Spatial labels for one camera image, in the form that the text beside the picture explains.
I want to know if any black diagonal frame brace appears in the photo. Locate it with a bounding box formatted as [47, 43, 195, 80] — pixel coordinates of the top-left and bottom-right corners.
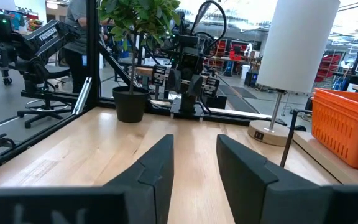
[99, 42, 133, 86]

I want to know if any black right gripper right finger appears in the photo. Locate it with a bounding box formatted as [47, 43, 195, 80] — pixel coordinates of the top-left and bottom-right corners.
[216, 133, 358, 224]

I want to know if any wooden shelf with black legs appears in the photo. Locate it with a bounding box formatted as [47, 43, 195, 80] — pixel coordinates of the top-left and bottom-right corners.
[278, 108, 358, 187]

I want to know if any orange plastic basket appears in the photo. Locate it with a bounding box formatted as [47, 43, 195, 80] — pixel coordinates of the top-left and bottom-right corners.
[311, 95, 358, 108]
[311, 104, 358, 172]
[314, 88, 358, 100]

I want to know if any black upright frame post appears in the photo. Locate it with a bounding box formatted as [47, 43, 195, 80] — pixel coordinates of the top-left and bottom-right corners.
[85, 0, 101, 105]

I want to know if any black floor mat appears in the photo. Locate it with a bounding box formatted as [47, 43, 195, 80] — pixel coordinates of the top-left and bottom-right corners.
[216, 84, 260, 114]

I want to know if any green potted plant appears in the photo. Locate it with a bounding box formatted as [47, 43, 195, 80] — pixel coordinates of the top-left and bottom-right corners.
[98, 0, 181, 124]

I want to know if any white shade table lamp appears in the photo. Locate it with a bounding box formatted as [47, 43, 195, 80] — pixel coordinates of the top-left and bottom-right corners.
[247, 0, 341, 147]

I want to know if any black aluminium frame beam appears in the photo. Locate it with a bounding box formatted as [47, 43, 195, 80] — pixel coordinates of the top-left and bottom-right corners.
[0, 104, 101, 178]

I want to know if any black office chair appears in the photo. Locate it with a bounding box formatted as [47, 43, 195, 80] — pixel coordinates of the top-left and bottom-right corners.
[16, 63, 74, 129]

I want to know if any person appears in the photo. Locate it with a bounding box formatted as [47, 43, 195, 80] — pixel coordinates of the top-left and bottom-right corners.
[61, 0, 105, 94]

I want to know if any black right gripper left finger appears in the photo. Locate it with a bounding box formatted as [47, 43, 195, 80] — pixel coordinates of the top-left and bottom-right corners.
[0, 133, 175, 224]

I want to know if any black aluminium frame rail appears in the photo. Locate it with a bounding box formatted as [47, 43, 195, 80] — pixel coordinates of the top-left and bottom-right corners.
[99, 98, 291, 127]

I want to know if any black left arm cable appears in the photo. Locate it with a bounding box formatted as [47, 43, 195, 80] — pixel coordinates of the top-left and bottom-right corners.
[191, 0, 228, 58]

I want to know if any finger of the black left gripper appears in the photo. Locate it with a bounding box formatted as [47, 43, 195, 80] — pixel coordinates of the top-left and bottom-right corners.
[187, 74, 221, 100]
[152, 63, 183, 94]

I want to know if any red storage rack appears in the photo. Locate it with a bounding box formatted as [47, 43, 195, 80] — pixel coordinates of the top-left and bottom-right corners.
[314, 52, 344, 83]
[228, 39, 250, 62]

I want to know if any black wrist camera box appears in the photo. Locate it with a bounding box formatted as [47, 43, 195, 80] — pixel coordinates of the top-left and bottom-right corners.
[181, 46, 204, 75]

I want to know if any silver metal bracket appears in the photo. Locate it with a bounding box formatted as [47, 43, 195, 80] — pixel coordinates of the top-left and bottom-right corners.
[71, 77, 93, 116]

